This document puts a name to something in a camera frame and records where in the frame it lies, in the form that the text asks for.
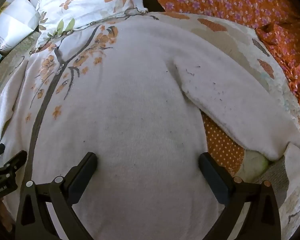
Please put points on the white floral pillow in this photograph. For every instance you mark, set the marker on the white floral pillow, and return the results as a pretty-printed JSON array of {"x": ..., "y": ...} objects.
[{"x": 90, "y": 0}]

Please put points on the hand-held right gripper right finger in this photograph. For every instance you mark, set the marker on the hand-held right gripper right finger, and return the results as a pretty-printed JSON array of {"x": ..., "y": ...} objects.
[{"x": 212, "y": 177}]

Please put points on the quilted heart print bedspread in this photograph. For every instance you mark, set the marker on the quilted heart print bedspread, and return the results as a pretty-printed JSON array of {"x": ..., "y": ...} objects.
[{"x": 233, "y": 38}]

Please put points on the white paper bag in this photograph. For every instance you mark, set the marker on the white paper bag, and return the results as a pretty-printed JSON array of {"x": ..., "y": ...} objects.
[{"x": 15, "y": 22}]

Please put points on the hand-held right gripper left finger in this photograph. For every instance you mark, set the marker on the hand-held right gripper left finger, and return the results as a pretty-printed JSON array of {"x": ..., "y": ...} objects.
[{"x": 83, "y": 175}]

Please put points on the white towel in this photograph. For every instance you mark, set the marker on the white towel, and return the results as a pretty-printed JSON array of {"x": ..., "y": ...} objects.
[{"x": 130, "y": 105}]

